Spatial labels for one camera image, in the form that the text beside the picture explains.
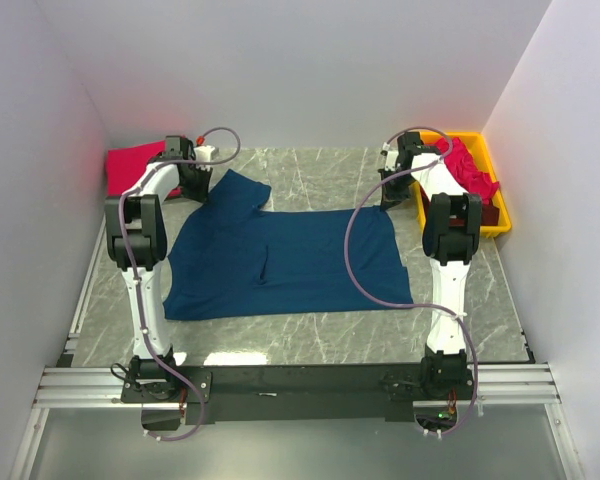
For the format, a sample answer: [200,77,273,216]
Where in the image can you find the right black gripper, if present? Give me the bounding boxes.
[377,167,414,212]

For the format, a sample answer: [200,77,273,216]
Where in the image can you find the blue t-shirt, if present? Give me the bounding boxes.
[164,170,412,321]

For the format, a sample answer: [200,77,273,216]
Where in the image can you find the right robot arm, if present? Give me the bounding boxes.
[379,128,483,399]

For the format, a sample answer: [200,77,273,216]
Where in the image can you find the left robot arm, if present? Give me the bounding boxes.
[105,135,216,403]

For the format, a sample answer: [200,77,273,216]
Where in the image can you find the folded pink t-shirt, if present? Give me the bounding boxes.
[105,140,165,196]

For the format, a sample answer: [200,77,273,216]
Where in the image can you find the crumpled pink t-shirt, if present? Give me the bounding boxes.
[444,137,499,204]

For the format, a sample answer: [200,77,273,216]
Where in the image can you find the yellow plastic bin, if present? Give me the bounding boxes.
[411,132,512,238]

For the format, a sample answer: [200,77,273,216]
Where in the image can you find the dark red t-shirt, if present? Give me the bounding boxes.
[481,202,500,227]

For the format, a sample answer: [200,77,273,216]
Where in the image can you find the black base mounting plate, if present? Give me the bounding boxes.
[121,363,474,425]

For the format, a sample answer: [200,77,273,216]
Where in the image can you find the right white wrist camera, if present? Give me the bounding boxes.
[381,143,398,172]

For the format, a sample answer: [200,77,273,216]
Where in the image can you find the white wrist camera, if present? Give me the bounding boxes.
[192,136,219,164]
[381,143,398,172]

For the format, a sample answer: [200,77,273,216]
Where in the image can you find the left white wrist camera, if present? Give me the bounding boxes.
[192,136,219,164]

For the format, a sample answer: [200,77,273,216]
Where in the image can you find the aluminium rail frame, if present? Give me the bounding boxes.
[9,364,585,479]

